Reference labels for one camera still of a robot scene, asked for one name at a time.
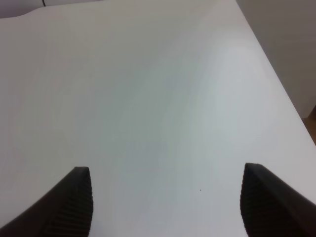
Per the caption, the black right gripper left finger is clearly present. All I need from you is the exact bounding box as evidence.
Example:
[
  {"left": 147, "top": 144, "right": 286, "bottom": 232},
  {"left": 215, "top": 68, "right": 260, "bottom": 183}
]
[{"left": 0, "top": 167, "right": 93, "bottom": 237}]

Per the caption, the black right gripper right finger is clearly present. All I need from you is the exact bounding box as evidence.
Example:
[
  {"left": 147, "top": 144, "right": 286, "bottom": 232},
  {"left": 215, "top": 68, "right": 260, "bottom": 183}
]
[{"left": 240, "top": 163, "right": 316, "bottom": 237}]

